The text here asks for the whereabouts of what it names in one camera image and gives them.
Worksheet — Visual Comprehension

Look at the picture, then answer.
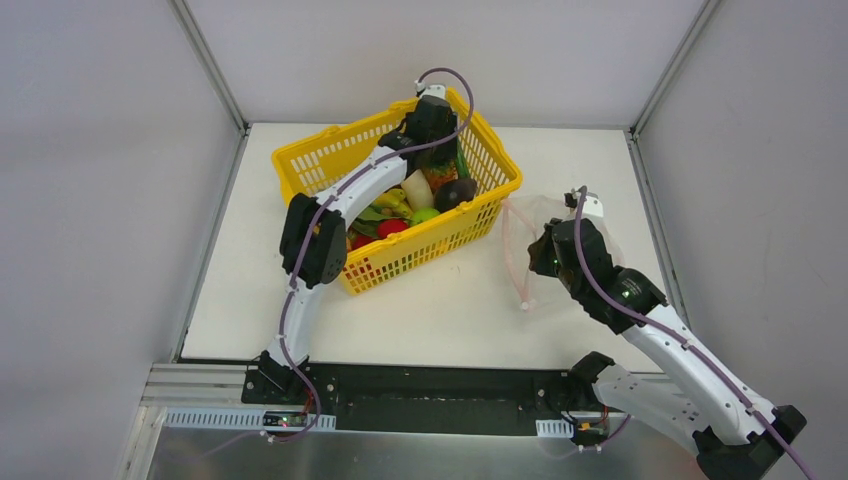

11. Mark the clear zip top bag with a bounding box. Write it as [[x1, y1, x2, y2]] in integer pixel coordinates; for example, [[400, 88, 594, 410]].
[[501, 193, 627, 314]]

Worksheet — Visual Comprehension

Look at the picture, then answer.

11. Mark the yellow banana bunch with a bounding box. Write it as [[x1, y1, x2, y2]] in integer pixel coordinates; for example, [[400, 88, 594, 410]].
[[371, 188, 413, 219]]

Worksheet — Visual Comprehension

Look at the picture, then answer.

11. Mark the yellow plastic basket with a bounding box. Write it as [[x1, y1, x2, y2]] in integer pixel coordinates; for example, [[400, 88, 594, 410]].
[[271, 84, 522, 294]]

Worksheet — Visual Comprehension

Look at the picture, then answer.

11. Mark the toy pineapple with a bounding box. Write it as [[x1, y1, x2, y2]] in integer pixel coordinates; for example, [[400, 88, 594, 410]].
[[420, 147, 458, 194]]

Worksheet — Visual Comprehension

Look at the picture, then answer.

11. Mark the white radish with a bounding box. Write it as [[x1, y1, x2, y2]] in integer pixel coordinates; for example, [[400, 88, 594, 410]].
[[401, 170, 434, 211]]

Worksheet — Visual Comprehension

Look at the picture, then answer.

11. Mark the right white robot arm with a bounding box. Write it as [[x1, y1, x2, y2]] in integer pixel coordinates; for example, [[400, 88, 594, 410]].
[[528, 218, 809, 479]]

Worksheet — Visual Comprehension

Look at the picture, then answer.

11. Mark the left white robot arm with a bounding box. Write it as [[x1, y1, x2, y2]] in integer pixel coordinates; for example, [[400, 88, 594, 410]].
[[242, 93, 459, 405]]

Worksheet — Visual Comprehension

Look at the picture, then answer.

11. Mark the green cucumber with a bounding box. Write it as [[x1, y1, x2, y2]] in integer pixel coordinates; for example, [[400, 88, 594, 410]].
[[455, 146, 471, 179]]

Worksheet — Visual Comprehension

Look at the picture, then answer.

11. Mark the dark avocado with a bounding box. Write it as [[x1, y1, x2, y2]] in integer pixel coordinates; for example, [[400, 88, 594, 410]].
[[434, 178, 478, 213]]

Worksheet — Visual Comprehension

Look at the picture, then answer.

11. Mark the green apple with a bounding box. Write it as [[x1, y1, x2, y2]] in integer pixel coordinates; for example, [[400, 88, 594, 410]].
[[409, 207, 441, 227]]

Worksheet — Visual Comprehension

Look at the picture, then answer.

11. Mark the red tomato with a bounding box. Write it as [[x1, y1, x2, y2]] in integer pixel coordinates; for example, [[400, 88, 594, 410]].
[[376, 218, 409, 239]]

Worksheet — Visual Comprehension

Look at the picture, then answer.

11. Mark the green leafy vegetable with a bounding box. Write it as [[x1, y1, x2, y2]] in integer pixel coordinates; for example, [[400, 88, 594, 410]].
[[350, 207, 391, 239]]

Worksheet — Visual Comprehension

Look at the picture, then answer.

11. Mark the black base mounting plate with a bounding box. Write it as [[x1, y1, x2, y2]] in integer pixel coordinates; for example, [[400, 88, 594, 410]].
[[241, 357, 617, 438]]

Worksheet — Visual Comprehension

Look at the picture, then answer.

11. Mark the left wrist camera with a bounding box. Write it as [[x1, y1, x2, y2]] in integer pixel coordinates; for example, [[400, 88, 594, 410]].
[[415, 80, 447, 100]]

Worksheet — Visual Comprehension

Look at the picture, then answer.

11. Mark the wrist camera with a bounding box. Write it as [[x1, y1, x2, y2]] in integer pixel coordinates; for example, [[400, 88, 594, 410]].
[[564, 190, 605, 220], [415, 80, 447, 100]]

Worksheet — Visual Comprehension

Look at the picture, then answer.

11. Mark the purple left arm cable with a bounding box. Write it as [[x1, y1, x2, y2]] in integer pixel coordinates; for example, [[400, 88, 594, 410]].
[[264, 66, 476, 445]]

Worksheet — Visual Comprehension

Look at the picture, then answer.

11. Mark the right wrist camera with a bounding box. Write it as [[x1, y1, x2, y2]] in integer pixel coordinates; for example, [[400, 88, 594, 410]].
[[564, 190, 605, 220]]

